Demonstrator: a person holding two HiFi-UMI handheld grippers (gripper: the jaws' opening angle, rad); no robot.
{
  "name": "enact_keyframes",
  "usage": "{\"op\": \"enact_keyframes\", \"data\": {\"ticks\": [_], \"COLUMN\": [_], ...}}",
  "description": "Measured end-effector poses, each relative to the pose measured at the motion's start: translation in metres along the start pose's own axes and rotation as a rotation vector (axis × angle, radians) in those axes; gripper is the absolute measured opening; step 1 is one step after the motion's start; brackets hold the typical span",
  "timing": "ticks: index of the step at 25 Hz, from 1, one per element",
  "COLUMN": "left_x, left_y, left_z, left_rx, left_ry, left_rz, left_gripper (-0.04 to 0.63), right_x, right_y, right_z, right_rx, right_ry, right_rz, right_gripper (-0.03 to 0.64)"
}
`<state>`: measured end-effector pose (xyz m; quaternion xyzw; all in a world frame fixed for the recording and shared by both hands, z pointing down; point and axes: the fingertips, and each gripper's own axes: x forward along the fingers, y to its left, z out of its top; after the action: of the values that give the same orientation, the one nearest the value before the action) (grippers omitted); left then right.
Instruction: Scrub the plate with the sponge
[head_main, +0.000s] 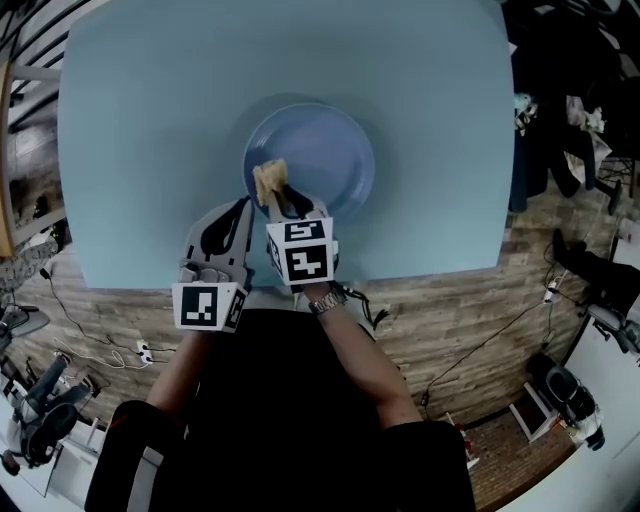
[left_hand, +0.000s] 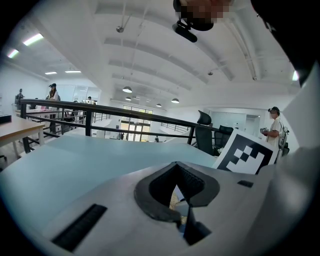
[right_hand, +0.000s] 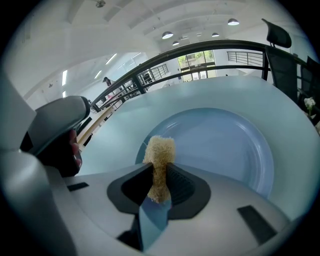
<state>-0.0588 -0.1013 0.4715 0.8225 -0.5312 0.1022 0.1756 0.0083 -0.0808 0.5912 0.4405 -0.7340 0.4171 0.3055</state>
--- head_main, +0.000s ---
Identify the person's black clothing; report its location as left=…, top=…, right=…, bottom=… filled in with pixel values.
left=84, top=307, right=476, bottom=512

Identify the wooden desk with white frame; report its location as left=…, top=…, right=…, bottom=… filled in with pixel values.
left=0, top=62, right=16, bottom=259

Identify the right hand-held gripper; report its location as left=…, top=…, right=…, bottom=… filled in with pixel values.
left=264, top=185, right=340, bottom=295

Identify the person's right forearm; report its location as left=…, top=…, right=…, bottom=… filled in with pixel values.
left=299, top=282, right=424, bottom=431

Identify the black cable with adapter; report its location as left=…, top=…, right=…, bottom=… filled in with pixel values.
left=419, top=299, right=551, bottom=409

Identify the big blue plate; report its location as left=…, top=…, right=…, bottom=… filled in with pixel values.
left=241, top=102, right=377, bottom=226

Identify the person's left forearm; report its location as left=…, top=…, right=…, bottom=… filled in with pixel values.
left=144, top=327, right=221, bottom=426

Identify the silver wristwatch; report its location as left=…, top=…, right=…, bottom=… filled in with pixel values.
left=307, top=289, right=350, bottom=316

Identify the speckled grey fabric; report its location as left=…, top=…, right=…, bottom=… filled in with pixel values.
left=0, top=234, right=64, bottom=296

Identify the black cable with plug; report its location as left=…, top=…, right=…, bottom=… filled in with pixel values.
left=38, top=267, right=176, bottom=354

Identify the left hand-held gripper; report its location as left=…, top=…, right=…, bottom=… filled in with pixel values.
left=171, top=196, right=256, bottom=334

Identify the pile of clothes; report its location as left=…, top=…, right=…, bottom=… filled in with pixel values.
left=509, top=92, right=614, bottom=214

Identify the yellow sponge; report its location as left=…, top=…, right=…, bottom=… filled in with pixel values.
left=251, top=158, right=290, bottom=209

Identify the black wrist strap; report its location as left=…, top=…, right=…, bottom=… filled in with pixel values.
left=342, top=284, right=391, bottom=331

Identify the light blue table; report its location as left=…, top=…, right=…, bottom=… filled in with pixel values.
left=56, top=0, right=517, bottom=290

